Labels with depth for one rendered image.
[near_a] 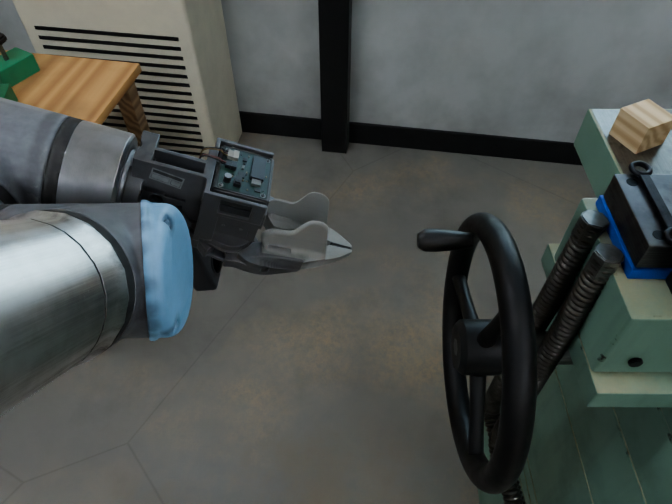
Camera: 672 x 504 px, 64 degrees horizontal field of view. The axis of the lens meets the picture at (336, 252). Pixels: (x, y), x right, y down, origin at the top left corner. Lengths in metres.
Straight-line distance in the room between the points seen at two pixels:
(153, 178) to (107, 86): 1.12
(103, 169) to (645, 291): 0.45
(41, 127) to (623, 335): 0.50
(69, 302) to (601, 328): 0.43
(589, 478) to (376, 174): 1.40
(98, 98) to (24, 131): 1.06
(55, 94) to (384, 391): 1.14
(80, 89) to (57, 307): 1.35
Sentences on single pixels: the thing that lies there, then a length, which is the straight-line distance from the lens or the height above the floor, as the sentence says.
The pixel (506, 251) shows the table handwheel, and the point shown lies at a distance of 0.50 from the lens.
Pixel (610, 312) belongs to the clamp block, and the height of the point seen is 0.94.
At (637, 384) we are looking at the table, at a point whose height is 0.87.
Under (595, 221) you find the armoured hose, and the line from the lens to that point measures 0.53.
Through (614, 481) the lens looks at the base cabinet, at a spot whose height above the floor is 0.66.
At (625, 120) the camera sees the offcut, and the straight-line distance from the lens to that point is 0.75.
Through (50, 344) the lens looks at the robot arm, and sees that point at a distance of 0.26.
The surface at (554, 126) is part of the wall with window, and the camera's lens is 2.10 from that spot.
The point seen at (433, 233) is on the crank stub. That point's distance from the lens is 0.57.
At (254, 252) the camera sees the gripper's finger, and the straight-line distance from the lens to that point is 0.50.
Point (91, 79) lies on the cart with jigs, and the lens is 1.62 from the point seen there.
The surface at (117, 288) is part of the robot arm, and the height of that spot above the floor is 1.09.
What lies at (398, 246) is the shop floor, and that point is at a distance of 1.76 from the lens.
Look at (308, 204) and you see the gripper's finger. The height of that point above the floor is 0.96.
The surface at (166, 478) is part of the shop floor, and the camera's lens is 1.44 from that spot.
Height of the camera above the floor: 1.32
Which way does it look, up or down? 50 degrees down
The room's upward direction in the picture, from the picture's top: straight up
